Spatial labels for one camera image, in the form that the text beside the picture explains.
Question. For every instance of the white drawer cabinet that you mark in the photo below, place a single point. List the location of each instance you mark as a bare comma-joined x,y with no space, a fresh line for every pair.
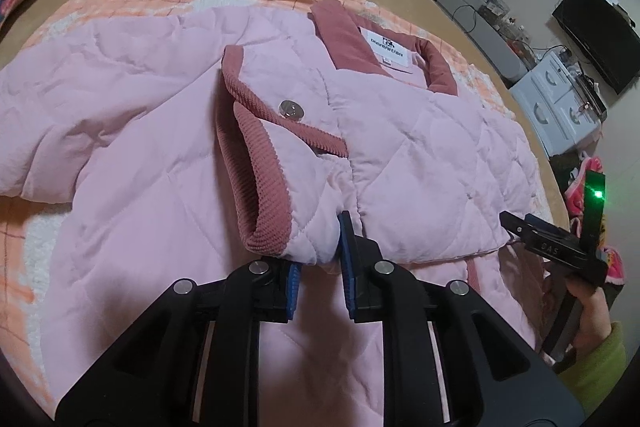
547,99

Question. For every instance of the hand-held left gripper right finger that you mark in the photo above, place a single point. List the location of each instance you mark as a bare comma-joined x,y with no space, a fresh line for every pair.
347,259

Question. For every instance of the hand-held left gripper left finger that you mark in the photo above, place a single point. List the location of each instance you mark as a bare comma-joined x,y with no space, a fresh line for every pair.
292,291

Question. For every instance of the pink colourful cloth pile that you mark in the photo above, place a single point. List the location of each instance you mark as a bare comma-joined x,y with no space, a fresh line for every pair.
580,192

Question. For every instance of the pink quilted jacket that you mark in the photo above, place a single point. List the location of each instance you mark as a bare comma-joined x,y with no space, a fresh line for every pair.
165,117

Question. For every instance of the grey desk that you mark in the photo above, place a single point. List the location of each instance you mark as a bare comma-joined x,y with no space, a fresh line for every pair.
470,12

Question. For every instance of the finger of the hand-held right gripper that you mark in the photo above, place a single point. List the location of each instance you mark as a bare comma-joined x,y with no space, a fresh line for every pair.
540,243

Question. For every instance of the black flat screen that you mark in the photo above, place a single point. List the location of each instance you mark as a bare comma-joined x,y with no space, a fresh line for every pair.
595,34

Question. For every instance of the person's right hand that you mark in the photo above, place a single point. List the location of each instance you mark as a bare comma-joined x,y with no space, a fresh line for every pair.
592,312

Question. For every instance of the person's right forearm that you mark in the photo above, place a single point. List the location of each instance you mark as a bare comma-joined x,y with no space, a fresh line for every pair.
597,367

